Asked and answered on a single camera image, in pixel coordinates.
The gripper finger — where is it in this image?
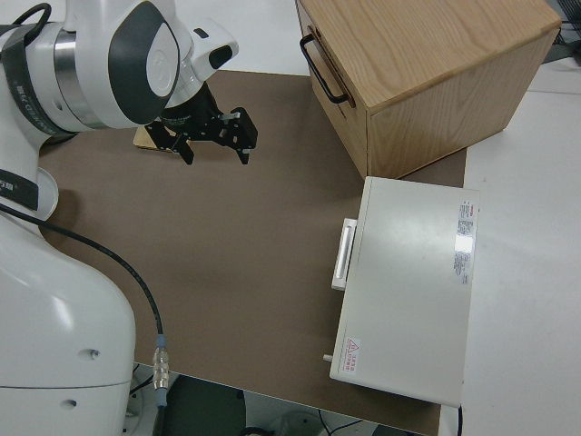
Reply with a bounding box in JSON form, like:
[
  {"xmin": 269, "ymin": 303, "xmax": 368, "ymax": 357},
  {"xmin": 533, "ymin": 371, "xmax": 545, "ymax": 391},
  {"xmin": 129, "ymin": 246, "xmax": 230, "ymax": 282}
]
[
  {"xmin": 144, "ymin": 120, "xmax": 197, "ymax": 167},
  {"xmin": 228, "ymin": 106, "xmax": 261, "ymax": 167}
]

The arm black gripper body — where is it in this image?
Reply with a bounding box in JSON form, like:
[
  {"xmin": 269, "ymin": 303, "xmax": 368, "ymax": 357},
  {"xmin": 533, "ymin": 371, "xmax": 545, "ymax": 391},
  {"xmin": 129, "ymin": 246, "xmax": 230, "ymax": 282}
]
[{"xmin": 158, "ymin": 89, "xmax": 232, "ymax": 146}]

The wooden mug rack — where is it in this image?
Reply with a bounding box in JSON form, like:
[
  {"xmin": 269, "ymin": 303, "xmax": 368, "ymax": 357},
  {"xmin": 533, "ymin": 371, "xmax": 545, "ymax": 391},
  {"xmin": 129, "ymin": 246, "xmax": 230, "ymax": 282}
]
[{"xmin": 132, "ymin": 125, "xmax": 160, "ymax": 151}]

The brown table mat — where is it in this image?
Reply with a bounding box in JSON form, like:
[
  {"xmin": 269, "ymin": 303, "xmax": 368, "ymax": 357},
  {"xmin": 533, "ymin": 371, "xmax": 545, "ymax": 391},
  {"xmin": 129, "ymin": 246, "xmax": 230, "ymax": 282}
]
[{"xmin": 36, "ymin": 68, "xmax": 469, "ymax": 436}]

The wooden drawer cabinet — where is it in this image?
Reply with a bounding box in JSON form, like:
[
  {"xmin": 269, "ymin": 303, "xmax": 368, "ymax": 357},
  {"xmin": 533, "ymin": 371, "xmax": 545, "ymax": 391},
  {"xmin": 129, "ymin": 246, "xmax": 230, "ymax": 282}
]
[{"xmin": 294, "ymin": 0, "xmax": 562, "ymax": 181}]

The cream toaster oven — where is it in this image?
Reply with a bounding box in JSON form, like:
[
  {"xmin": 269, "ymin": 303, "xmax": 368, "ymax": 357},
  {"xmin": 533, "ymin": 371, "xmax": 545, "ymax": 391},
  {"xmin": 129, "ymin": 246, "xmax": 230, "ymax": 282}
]
[{"xmin": 320, "ymin": 175, "xmax": 481, "ymax": 408}]

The black drawer handle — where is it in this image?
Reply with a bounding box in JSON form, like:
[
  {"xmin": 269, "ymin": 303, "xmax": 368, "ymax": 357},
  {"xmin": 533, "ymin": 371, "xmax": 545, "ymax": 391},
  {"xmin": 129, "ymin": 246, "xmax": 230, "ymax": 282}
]
[{"xmin": 299, "ymin": 35, "xmax": 350, "ymax": 104}]

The white toaster door handle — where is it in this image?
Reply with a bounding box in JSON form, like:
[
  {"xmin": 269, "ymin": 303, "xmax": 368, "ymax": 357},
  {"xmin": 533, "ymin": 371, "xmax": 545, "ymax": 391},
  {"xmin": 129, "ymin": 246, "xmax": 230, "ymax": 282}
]
[{"xmin": 330, "ymin": 218, "xmax": 359, "ymax": 292}]

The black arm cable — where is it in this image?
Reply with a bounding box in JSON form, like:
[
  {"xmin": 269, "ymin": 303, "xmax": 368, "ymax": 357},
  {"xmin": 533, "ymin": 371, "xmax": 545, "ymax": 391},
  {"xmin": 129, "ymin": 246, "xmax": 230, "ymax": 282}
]
[{"xmin": 0, "ymin": 2, "xmax": 53, "ymax": 37}]

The black cable with metal connector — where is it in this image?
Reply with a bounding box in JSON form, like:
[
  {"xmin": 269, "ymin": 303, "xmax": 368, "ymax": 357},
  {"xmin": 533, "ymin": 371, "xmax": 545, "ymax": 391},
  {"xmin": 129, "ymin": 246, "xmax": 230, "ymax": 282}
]
[{"xmin": 0, "ymin": 202, "xmax": 174, "ymax": 436}]

